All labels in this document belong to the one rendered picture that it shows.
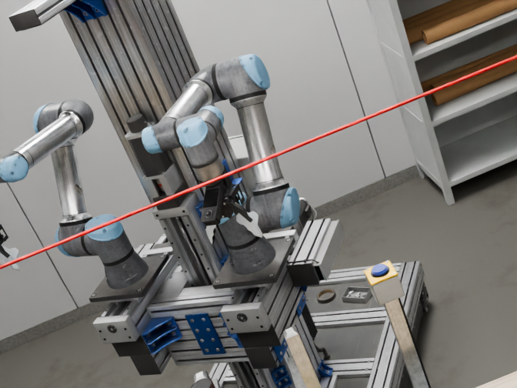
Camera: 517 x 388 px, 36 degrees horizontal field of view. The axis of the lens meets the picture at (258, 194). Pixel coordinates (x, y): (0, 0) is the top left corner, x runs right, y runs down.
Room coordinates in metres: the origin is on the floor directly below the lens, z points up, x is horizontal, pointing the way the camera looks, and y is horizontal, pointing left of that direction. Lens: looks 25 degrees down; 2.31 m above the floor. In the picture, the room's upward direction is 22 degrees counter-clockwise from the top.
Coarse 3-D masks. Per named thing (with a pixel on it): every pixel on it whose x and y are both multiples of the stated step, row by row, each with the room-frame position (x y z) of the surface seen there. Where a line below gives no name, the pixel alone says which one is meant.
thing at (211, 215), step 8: (216, 184) 1.90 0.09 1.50; (208, 192) 1.89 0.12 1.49; (216, 192) 1.88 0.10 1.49; (208, 200) 1.87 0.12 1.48; (216, 200) 1.86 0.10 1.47; (208, 208) 1.85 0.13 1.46; (216, 208) 1.84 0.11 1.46; (208, 216) 1.83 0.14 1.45; (216, 216) 1.82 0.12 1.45; (208, 224) 1.83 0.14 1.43; (216, 224) 1.82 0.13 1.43
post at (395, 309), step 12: (396, 300) 1.64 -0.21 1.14; (396, 312) 1.64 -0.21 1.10; (396, 324) 1.64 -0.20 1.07; (408, 324) 1.66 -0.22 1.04; (396, 336) 1.64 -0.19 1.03; (408, 336) 1.64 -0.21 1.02; (408, 348) 1.64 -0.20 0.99; (408, 360) 1.64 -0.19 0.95; (420, 360) 1.66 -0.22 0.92; (408, 372) 1.67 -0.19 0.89; (420, 372) 1.64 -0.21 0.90; (420, 384) 1.64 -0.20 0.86
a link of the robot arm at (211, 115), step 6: (204, 108) 2.05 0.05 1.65; (210, 108) 2.04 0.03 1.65; (216, 108) 2.05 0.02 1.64; (198, 114) 2.02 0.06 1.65; (204, 114) 2.00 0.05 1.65; (210, 114) 2.00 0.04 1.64; (216, 114) 2.01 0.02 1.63; (222, 114) 2.05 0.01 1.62; (180, 120) 2.03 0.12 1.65; (204, 120) 1.97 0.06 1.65; (210, 120) 1.98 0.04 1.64; (216, 120) 1.99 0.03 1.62; (222, 120) 2.03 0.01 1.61; (216, 126) 1.97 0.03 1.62; (216, 132) 1.96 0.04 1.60
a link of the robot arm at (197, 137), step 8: (192, 120) 1.93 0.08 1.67; (200, 120) 1.91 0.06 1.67; (184, 128) 1.90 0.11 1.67; (192, 128) 1.89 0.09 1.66; (200, 128) 1.89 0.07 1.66; (208, 128) 1.94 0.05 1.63; (184, 136) 1.89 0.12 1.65; (192, 136) 1.89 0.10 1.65; (200, 136) 1.89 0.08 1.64; (208, 136) 1.91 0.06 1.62; (184, 144) 1.90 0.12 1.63; (192, 144) 1.89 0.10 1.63; (200, 144) 1.89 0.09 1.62; (208, 144) 1.90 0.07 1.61; (192, 152) 1.89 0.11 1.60; (200, 152) 1.89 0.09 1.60; (208, 152) 1.89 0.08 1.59; (216, 152) 1.91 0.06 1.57; (192, 160) 1.90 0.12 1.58; (200, 160) 1.89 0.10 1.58; (208, 160) 1.89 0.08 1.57
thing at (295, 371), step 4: (292, 356) 1.97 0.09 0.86; (288, 360) 1.96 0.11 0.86; (292, 360) 1.95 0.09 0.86; (292, 364) 1.93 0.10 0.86; (292, 368) 1.92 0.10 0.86; (296, 368) 1.91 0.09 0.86; (292, 372) 1.90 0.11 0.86; (296, 372) 1.89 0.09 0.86; (292, 376) 1.88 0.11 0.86; (296, 376) 1.87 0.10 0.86; (300, 376) 1.87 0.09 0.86; (296, 380) 1.86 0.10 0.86; (300, 380) 1.85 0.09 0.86; (296, 384) 1.84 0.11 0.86; (300, 384) 1.84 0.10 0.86; (304, 384) 1.83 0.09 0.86
